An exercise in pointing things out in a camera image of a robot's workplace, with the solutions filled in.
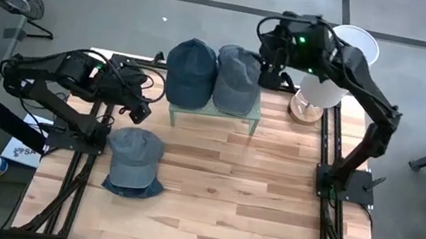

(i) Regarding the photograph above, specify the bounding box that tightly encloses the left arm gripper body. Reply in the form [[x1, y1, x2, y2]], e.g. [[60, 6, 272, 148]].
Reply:
[[109, 59, 153, 111]]

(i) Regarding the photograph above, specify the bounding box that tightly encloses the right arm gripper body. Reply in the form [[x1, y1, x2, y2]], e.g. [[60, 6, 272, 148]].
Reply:
[[256, 24, 295, 70]]

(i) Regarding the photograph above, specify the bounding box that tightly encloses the slate grey baseball cap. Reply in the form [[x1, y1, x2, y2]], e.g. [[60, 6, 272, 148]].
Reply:
[[208, 41, 269, 120]]

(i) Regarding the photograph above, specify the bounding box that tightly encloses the dark charcoal baseball cap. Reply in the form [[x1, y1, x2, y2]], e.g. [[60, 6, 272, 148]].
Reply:
[[158, 33, 223, 113]]

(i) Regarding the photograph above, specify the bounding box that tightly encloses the light grey baseball cap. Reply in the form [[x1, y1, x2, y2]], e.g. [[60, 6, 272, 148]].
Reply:
[[98, 121, 170, 195]]

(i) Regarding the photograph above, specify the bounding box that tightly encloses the navy blue baseball cap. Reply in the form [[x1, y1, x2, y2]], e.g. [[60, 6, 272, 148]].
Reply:
[[100, 168, 167, 204]]

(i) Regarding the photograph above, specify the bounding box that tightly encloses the black table clamp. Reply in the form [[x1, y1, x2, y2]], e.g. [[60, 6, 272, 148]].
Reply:
[[280, 73, 298, 92], [151, 49, 168, 66]]

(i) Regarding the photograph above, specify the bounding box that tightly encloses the white shade table lamp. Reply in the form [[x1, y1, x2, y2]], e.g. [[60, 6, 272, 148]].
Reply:
[[286, 16, 384, 137]]

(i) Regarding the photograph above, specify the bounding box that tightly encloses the green perforated metal shelf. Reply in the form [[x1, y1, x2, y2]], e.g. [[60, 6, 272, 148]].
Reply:
[[165, 72, 267, 141]]

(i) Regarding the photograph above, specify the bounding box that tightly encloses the black angled support bar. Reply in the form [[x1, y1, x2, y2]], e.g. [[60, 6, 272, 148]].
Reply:
[[0, 99, 55, 155]]

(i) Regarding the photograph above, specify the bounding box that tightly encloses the white printed box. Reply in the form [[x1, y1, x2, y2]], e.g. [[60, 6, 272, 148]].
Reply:
[[0, 108, 55, 171]]

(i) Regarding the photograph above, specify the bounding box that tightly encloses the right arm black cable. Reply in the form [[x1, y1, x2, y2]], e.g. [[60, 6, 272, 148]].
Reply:
[[251, 8, 345, 72]]

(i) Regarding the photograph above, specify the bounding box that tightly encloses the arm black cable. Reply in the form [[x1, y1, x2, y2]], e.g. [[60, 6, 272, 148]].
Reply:
[[109, 56, 171, 107], [251, 8, 345, 72]]

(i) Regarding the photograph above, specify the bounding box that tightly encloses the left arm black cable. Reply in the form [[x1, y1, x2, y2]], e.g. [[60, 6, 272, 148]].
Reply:
[[109, 56, 171, 107]]

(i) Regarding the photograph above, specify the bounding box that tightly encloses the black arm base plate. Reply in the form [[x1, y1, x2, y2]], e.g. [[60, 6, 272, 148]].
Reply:
[[44, 114, 112, 158], [311, 162, 388, 210]]

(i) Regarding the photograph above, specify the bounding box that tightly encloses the black aluminium table frame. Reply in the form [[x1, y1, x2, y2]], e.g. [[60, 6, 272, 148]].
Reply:
[[10, 39, 409, 239]]

